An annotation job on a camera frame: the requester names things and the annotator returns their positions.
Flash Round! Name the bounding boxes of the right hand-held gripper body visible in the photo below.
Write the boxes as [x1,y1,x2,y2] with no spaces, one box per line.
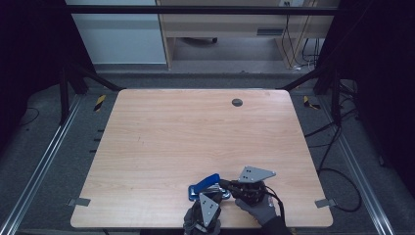
[232,165,277,207]

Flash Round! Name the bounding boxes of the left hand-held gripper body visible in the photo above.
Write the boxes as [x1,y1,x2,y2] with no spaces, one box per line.
[190,193,223,235]

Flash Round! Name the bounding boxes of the blue stapler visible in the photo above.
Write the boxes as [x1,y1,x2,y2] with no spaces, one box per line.
[187,172,231,202]

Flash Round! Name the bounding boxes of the person's left hand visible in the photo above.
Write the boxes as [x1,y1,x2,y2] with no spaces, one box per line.
[183,209,223,235]

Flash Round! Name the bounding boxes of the grey tape strip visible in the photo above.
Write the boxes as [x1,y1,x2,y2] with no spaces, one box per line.
[314,198,338,209]
[67,197,92,208]

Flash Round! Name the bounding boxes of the black chair base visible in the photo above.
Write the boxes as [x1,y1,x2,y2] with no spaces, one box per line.
[182,36,218,45]

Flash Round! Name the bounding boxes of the light wooden desk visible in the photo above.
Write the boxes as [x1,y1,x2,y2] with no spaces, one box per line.
[156,0,341,71]

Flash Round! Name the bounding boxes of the white cabinet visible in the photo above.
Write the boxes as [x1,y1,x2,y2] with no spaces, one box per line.
[65,0,167,66]

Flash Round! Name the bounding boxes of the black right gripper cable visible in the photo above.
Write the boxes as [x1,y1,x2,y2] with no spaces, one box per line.
[264,185,286,226]

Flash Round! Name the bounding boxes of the aluminium floor rail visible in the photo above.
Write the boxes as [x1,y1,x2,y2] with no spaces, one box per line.
[0,94,83,235]
[317,96,396,235]

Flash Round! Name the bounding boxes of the black looped floor cable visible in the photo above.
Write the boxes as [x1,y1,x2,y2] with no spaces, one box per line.
[316,125,363,213]

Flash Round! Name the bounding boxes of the black diagonal frame strut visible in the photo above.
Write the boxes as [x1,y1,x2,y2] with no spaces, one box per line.
[280,63,331,92]
[67,62,125,92]

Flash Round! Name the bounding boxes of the black upright frame post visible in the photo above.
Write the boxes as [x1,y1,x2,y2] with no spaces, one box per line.
[331,68,343,127]

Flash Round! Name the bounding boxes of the bundle of hanging cables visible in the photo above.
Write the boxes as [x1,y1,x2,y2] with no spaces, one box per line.
[281,14,323,71]

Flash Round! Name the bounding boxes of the yellow-handled tool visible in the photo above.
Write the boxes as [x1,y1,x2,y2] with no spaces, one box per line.
[93,94,108,113]

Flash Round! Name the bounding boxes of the black horizontal frame bar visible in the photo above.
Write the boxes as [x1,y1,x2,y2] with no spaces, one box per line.
[65,4,341,17]

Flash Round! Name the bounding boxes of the thin black floor cable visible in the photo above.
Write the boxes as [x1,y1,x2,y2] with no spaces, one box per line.
[19,107,40,127]

